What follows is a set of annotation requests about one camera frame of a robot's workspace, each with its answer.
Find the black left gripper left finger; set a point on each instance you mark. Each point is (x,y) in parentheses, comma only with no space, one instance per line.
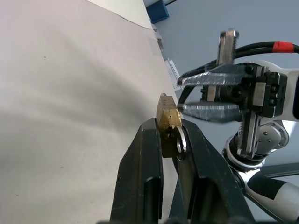
(140,168)

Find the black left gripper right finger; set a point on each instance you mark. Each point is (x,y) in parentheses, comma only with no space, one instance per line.
(208,177)

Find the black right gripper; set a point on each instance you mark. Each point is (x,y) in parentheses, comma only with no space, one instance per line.
(271,93)

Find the silver key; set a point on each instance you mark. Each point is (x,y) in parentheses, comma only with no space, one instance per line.
(226,47)

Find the brass padlock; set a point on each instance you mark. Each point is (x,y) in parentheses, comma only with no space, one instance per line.
(167,112)

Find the white perforated plastic part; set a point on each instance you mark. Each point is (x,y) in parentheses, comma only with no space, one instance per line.
(173,73)

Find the blue box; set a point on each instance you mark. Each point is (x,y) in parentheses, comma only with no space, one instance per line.
(157,11)

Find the dark floor rail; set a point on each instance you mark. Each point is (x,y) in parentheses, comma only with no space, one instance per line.
(280,170)

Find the grey bracket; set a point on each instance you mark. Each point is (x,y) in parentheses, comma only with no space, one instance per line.
(158,38)

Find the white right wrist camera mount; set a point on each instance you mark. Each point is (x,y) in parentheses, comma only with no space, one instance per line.
(292,74)

